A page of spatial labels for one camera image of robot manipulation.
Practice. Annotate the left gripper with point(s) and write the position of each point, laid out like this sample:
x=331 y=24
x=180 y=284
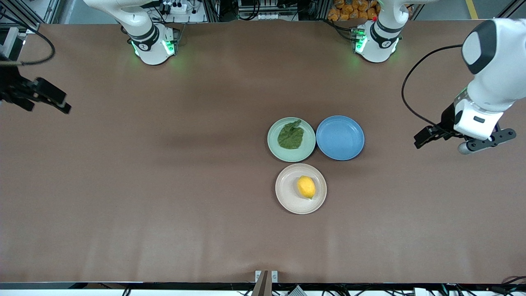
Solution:
x=446 y=119

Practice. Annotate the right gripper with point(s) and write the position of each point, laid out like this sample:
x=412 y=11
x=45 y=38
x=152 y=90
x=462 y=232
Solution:
x=11 y=84

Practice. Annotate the yellow lemon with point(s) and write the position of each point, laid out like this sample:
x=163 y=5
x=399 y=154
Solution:
x=306 y=187

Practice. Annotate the green lettuce leaf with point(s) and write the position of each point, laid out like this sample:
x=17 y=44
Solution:
x=291 y=135

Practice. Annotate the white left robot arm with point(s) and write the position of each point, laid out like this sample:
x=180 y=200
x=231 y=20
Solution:
x=493 y=70

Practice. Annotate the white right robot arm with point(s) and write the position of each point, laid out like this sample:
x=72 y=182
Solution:
x=152 y=49

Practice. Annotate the blue plate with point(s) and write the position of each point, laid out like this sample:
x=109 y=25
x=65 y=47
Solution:
x=340 y=137

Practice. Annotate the bag of orange snacks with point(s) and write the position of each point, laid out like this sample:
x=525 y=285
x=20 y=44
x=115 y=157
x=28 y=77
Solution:
x=349 y=10

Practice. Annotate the white power strip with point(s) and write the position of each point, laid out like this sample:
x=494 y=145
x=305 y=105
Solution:
x=174 y=8

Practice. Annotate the light green plate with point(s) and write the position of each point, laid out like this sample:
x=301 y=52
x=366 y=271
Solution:
x=281 y=154

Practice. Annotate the beige plate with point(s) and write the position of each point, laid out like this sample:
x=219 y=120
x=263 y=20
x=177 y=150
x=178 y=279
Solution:
x=287 y=201

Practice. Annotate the grey equipment rack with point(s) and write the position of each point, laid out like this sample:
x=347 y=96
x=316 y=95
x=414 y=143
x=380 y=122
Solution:
x=267 y=10

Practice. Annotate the aluminium frame profile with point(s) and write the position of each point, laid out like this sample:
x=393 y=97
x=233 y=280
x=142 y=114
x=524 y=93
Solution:
x=24 y=12

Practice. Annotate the metal bracket with brown post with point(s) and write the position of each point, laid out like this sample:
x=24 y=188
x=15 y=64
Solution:
x=265 y=279

